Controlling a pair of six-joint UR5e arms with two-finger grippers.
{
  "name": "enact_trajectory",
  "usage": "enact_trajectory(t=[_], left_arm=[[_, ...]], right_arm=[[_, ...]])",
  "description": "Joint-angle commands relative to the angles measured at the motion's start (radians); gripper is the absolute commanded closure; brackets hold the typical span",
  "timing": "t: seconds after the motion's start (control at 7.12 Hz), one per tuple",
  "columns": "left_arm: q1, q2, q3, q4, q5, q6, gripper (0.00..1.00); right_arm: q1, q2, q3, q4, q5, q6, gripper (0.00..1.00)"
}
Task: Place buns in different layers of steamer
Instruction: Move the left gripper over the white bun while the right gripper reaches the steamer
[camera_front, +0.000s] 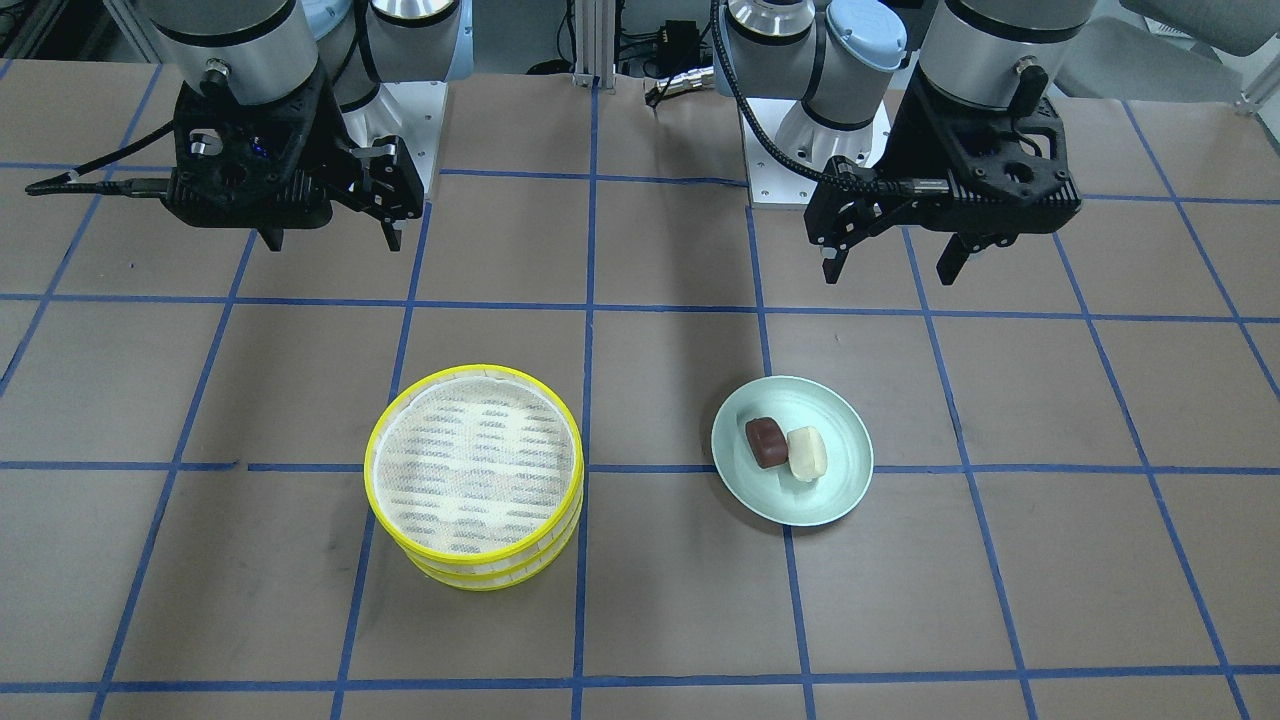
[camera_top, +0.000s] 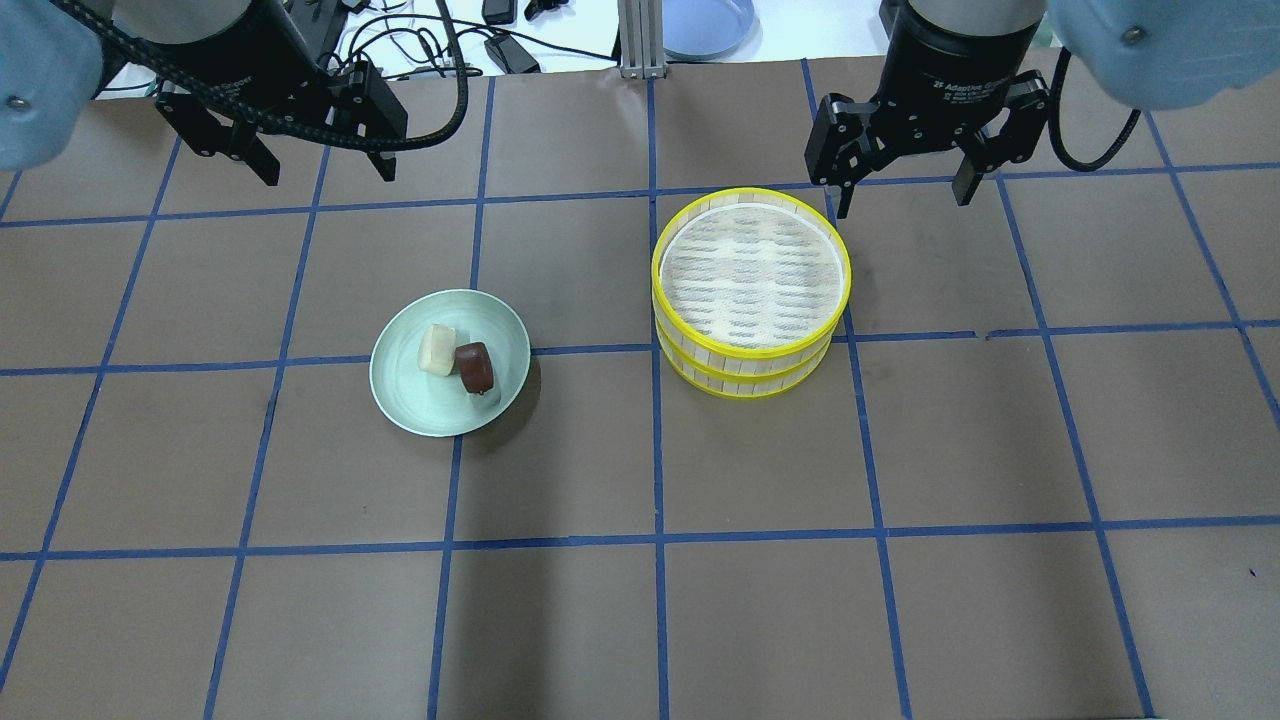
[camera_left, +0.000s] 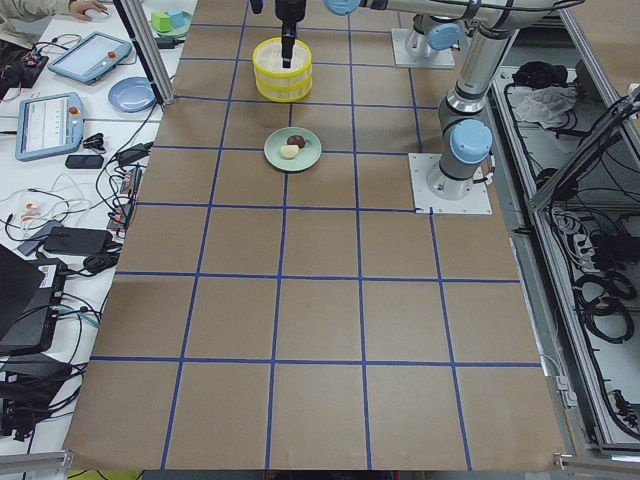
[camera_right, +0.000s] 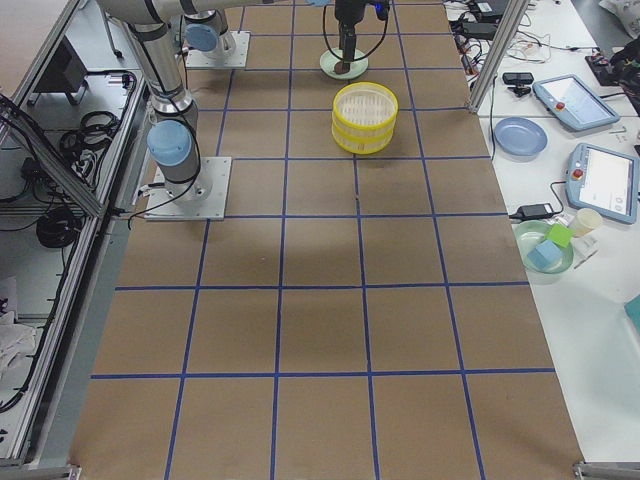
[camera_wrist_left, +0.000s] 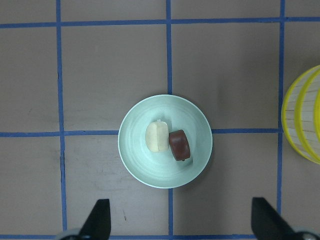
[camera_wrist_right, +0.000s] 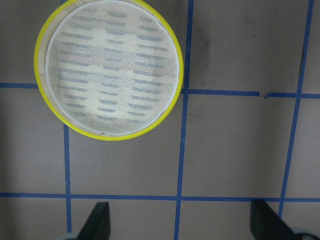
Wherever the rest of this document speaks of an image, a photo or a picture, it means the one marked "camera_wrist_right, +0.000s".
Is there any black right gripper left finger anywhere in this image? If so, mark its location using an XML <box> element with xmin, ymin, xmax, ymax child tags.
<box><xmin>77</xmin><ymin>202</ymin><xmax>111</xmax><ymax>240</ymax></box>

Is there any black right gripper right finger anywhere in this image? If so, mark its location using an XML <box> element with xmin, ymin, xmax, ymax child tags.
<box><xmin>250</xmin><ymin>199</ymin><xmax>298</xmax><ymax>240</ymax></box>

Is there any yellow rimmed steamer layer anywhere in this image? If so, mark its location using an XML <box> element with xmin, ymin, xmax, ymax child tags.
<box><xmin>33</xmin><ymin>0</ymin><xmax>184</xmax><ymax>141</ymax></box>

